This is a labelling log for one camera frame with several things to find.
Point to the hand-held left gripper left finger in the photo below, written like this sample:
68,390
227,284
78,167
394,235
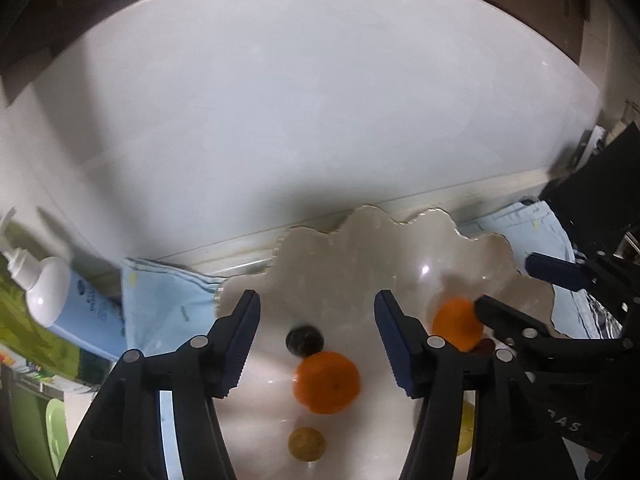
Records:
240,340

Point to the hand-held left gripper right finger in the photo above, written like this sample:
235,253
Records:
395,345

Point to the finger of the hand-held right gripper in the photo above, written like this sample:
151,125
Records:
555,268
510,319

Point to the red jujube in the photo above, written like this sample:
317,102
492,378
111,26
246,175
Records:
485,346

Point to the orange tangerine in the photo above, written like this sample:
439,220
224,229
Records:
327,382
455,322

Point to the dark purple plum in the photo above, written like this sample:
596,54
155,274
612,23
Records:
304,341

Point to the white scalloped bowl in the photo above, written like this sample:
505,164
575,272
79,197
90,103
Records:
350,270

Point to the green tangerine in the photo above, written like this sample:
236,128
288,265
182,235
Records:
466,425

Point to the small brown longan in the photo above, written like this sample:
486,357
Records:
306,444

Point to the checked grey cloth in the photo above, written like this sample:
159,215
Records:
602,310

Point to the light blue towel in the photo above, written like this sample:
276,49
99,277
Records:
165,305

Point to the black knife block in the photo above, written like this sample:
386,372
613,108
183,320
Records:
605,185

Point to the blue hand soap pump bottle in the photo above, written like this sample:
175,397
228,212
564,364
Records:
60,305

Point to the green plastic basin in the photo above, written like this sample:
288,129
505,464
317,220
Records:
56,435

